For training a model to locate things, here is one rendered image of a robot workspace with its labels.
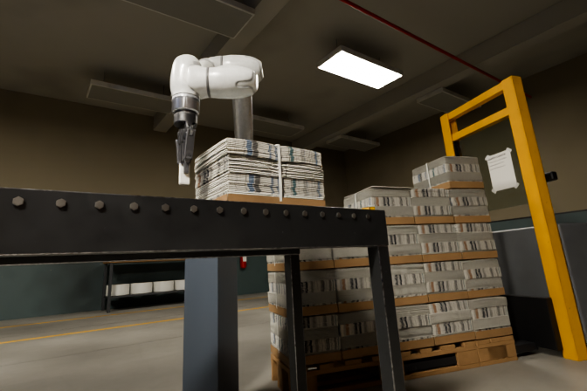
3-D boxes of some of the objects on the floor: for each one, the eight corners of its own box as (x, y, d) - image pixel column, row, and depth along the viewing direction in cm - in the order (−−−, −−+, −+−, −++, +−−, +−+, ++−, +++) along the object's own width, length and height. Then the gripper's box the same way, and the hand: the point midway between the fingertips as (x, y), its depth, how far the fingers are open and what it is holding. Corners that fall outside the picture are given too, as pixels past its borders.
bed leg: (302, 425, 145) (293, 254, 162) (311, 430, 140) (300, 254, 158) (291, 430, 142) (282, 255, 159) (300, 435, 137) (290, 254, 154)
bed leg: (403, 479, 106) (376, 246, 123) (419, 488, 102) (390, 245, 119) (390, 487, 103) (365, 247, 120) (407, 497, 98) (378, 245, 116)
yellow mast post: (563, 358, 214) (500, 81, 261) (574, 356, 217) (509, 82, 264) (578, 361, 206) (511, 75, 253) (590, 359, 209) (521, 76, 256)
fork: (384, 370, 201) (383, 361, 202) (524, 346, 233) (523, 339, 235) (395, 374, 192) (394, 366, 193) (539, 349, 224) (537, 342, 225)
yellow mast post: (478, 339, 275) (439, 117, 322) (487, 337, 278) (447, 118, 325) (487, 340, 266) (446, 113, 313) (497, 339, 269) (455, 113, 316)
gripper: (203, 110, 115) (203, 181, 109) (189, 123, 126) (188, 189, 119) (181, 105, 111) (179, 179, 105) (168, 120, 121) (165, 188, 115)
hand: (184, 174), depth 113 cm, fingers closed
